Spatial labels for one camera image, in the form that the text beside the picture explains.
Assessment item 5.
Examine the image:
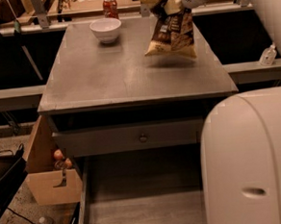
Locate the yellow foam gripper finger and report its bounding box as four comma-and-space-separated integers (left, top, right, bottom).
164, 0, 184, 14

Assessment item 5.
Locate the brown chip bag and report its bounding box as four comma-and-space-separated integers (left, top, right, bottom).
140, 0, 196, 59

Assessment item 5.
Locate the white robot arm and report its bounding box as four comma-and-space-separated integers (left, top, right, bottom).
182, 0, 281, 224

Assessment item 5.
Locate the grey wooden drawer cabinet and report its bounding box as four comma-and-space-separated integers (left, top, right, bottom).
31, 11, 244, 177

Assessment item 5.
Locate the grey top drawer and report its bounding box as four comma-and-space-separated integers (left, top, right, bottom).
52, 116, 203, 157

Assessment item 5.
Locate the grey open middle drawer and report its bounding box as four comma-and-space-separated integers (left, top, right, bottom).
79, 144, 207, 224

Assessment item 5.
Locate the red soda can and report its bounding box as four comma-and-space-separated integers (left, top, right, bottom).
102, 0, 118, 18

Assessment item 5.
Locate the white ceramic bowl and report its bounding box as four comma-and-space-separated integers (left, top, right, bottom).
89, 17, 122, 43

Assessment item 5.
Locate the red apple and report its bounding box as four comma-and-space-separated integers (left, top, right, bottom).
53, 149, 64, 161

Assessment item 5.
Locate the cardboard box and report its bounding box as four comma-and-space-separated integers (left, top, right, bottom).
23, 116, 83, 206

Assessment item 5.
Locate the clear plastic bottle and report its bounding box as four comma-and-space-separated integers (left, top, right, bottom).
39, 216, 54, 224

